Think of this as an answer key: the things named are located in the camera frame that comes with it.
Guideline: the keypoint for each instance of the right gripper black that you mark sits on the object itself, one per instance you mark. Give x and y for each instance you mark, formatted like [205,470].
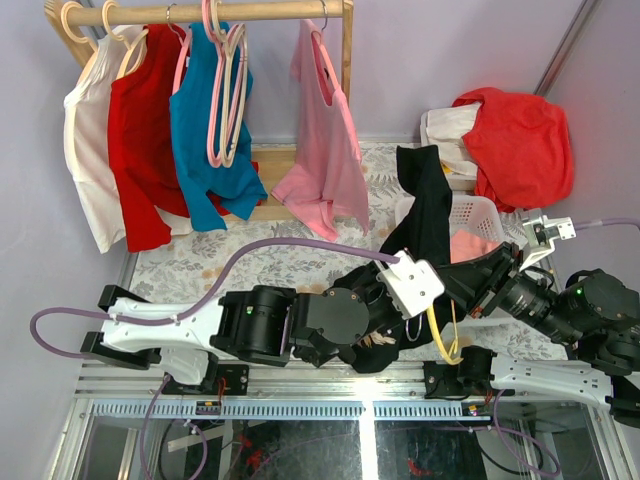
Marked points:
[475,282]

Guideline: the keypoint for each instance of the black t shirt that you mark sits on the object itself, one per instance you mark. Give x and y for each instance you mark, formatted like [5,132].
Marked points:
[424,233]

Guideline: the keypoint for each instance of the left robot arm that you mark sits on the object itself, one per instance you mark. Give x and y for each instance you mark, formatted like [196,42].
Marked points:
[264,325]

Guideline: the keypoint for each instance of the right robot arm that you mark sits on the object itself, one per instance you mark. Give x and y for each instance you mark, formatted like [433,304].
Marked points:
[596,317]

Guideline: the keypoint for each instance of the salmon pink folded shirt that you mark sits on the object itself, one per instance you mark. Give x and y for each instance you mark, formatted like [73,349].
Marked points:
[465,246]

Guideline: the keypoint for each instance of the pink t shirt on hanger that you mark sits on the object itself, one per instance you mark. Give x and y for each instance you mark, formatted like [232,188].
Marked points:
[326,180]

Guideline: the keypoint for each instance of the blue t shirt on hanger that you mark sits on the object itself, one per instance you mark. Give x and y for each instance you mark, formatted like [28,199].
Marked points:
[237,188]

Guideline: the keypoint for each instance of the pink empty hanger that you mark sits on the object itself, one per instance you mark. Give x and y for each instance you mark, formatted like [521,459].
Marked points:
[218,129]

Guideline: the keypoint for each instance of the beige empty hanger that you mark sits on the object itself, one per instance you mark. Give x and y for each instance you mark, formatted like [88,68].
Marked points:
[235,86]

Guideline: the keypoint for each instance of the red t shirt on hanger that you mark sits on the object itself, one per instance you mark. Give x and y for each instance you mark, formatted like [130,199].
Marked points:
[139,140]

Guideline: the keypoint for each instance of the white t shirt on hanger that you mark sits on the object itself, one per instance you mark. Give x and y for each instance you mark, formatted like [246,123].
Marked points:
[85,144]

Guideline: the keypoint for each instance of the peach hanger far left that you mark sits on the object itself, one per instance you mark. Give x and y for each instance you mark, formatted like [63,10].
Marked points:
[73,31]

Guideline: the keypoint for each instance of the white laundry basket front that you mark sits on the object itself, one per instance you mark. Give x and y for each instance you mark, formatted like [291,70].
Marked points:
[479,216]

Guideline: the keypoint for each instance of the white laundry basket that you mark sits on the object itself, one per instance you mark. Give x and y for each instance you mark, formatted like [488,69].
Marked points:
[457,181]
[479,216]

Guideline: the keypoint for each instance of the white laundry basket back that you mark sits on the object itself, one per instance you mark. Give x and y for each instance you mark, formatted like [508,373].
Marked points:
[457,181]

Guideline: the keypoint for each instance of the red orange cloth on basket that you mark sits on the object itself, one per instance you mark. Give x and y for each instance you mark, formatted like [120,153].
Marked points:
[521,145]

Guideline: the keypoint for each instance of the white cloth in back basket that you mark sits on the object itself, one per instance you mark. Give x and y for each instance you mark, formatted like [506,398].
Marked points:
[445,129]

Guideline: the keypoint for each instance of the floral table mat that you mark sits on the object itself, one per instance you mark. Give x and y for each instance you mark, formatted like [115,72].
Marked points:
[184,270]

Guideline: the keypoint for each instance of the wooden clothes rack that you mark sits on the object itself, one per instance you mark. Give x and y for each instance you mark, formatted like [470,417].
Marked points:
[271,165]

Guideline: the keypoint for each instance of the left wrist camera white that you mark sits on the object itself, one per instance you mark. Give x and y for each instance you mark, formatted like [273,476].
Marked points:
[413,285]

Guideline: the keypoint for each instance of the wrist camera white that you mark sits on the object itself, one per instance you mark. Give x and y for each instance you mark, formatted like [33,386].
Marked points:
[413,285]
[541,232]

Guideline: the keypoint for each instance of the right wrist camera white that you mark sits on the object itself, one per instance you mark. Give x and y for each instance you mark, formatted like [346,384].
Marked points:
[541,232]

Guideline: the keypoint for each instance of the aluminium rail frame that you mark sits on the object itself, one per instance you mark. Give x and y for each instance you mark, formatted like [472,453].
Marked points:
[334,392]

